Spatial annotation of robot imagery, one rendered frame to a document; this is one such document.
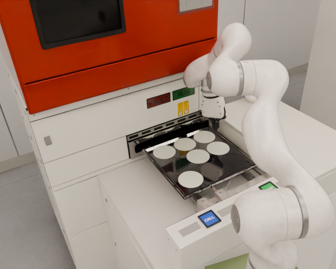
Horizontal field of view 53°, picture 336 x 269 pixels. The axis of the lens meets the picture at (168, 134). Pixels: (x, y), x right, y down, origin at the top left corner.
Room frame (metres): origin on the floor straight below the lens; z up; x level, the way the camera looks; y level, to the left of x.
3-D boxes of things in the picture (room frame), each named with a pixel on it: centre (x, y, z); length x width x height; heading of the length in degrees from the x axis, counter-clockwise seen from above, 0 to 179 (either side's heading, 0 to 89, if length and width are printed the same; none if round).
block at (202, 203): (0.87, -0.13, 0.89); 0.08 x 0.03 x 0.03; 28
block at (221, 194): (0.90, -0.20, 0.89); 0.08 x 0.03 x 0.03; 28
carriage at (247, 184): (0.94, -0.26, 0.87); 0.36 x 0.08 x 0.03; 118
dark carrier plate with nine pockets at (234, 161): (1.17, -0.13, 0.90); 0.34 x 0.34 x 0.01; 28
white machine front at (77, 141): (1.27, 0.15, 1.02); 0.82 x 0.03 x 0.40; 118
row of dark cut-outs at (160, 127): (1.35, -0.01, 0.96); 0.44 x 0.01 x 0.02; 118
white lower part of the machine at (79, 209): (1.58, 0.31, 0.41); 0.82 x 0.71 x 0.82; 118
